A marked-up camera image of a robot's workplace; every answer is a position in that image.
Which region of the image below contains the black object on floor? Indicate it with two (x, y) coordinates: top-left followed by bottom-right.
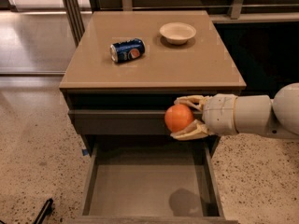
(33, 198), (53, 224)

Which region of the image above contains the metal door frame post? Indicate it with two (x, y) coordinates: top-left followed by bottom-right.
(63, 0), (85, 46)

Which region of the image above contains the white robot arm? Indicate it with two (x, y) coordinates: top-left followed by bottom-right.
(171, 83), (299, 141)

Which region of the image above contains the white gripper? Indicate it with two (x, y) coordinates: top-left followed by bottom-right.
(170, 94), (237, 141)

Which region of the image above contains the orange fruit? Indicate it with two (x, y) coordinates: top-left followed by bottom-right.
(164, 105), (194, 133)

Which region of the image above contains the blue pepsi can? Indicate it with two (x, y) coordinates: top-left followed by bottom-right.
(109, 38), (145, 63)

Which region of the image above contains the blue tape piece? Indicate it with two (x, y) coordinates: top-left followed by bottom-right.
(82, 149), (89, 156)

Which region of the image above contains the grey drawer cabinet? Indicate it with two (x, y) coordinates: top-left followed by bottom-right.
(60, 11), (246, 150)

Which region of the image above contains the white bowl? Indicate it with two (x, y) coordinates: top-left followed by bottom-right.
(159, 22), (196, 45)

